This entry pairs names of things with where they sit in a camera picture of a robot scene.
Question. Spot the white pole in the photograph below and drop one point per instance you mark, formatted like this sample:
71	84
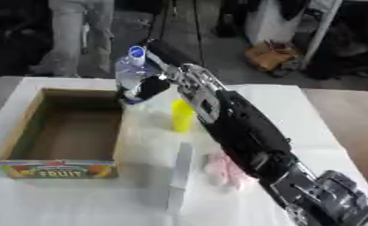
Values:
320	32

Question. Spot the person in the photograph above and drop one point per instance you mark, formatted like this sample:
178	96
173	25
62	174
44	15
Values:
68	35

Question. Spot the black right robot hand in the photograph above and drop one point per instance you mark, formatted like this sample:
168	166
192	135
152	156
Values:
153	87

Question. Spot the clear bottle with blue cap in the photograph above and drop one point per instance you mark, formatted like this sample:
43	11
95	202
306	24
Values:
128	68

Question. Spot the tan cardboard box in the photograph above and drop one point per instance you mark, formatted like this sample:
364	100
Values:
63	132

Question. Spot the grey flat strip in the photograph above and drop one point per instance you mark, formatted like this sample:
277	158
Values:
180	173

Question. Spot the pink soft toy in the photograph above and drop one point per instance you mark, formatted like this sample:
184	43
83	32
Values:
221	170

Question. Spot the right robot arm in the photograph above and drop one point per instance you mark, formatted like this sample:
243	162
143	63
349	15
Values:
248	132

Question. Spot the brown bag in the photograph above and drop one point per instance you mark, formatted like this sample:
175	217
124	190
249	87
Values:
270	54

